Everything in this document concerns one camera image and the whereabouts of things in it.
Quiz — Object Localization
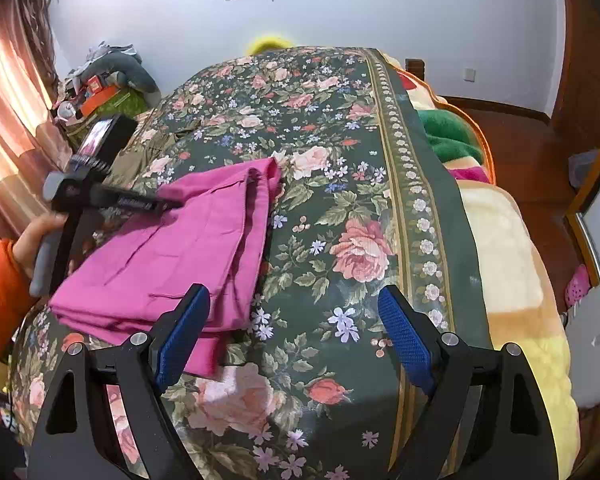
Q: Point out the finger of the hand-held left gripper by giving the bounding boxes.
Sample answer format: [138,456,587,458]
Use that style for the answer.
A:
[95,186,184,213]

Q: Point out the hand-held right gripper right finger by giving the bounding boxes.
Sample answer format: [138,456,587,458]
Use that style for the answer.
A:
[377,284,561,480]

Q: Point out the pile of clothes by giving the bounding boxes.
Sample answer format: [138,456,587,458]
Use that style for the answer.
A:
[85,42,136,61]

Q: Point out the pink pants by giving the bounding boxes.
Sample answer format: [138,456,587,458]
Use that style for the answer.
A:
[49,157,283,378]

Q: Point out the green storage box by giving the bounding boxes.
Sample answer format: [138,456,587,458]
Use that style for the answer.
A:
[65,87,153,136]

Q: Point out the orange box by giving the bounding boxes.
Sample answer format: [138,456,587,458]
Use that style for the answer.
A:
[80,75,119,112]

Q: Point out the floral bedspread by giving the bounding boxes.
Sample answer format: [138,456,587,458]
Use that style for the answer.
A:
[10,47,496,480]

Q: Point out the olive green pants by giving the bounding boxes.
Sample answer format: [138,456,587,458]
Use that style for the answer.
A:
[105,115,201,187]

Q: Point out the brown wooden door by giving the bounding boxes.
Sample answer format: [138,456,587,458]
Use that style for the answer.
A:
[550,0,600,146]

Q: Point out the pink curtain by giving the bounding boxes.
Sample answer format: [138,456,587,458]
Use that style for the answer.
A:
[0,0,76,261]

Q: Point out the pink slipper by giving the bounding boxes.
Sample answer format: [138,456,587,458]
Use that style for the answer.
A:
[565,264,592,308]

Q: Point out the person's left forearm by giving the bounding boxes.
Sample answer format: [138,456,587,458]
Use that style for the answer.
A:
[0,239,38,383]

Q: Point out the yellow foam tube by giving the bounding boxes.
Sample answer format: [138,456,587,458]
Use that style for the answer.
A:
[245,34,294,56]

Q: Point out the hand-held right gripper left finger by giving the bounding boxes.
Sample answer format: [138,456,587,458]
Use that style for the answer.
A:
[27,284,212,480]

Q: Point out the yellow fleece blanket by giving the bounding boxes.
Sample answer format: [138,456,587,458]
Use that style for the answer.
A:
[380,55,581,480]

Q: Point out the person's left hand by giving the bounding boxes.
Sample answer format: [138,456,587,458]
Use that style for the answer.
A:
[11,214,69,281]

